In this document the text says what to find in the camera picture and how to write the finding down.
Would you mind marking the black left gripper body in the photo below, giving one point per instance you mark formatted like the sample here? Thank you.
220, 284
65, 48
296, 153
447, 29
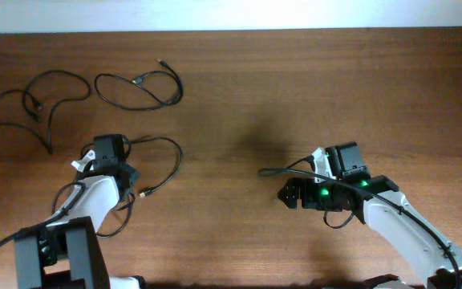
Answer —
134, 174

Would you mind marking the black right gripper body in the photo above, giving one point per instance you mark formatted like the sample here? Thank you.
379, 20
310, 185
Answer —
322, 196

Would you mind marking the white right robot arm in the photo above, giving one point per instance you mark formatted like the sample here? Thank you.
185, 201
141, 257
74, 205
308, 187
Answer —
386, 210

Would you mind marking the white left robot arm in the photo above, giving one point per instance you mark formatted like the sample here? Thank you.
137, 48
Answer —
63, 251

